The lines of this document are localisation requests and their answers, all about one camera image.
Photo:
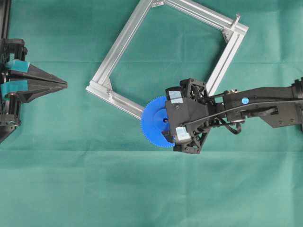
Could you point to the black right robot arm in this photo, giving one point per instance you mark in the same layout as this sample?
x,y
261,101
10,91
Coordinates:
x,y
277,106

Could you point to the steel shaft far corner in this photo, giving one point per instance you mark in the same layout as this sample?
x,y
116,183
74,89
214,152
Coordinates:
x,y
234,23

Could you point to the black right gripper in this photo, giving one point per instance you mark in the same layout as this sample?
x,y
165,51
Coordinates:
x,y
192,113

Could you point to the blue plastic gear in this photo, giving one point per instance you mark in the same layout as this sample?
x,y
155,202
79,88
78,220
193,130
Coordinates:
x,y
154,121

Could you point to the aluminium extrusion square frame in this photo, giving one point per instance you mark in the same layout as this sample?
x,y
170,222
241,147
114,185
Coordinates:
x,y
159,40

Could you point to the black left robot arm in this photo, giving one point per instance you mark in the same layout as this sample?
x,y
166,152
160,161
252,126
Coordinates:
x,y
4,28

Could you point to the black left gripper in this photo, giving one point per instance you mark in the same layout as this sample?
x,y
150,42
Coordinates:
x,y
14,85

